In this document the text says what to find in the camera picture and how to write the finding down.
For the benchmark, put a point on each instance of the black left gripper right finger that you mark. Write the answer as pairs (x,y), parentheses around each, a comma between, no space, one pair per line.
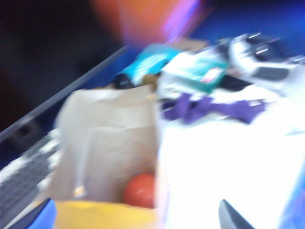
(232,218)

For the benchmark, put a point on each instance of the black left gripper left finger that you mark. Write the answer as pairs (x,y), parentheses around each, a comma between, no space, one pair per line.
(35,218)

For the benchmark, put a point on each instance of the orange fruit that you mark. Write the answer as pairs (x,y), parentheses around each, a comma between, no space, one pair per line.
(139,190)

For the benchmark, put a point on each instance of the yellow printed paper bag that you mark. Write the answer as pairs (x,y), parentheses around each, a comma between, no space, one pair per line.
(107,133)

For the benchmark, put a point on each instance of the white gray mechanical keyboard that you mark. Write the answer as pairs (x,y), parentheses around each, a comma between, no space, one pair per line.
(21,181)

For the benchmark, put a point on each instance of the teal white medicine box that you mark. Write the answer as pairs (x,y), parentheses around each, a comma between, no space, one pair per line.
(197,71)

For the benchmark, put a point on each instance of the white black device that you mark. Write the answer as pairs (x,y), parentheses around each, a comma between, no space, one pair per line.
(262,62)

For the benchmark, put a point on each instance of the brown kiwi fruit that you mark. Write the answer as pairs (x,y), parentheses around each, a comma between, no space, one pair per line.
(150,80)

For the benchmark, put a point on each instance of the black computer mouse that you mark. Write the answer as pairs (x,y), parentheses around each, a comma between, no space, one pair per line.
(123,81)

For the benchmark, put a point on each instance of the black computer monitor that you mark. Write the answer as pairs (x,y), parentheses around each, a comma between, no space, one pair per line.
(47,47)

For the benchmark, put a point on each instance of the teal blue packet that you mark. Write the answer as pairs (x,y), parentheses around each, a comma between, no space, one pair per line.
(147,63)

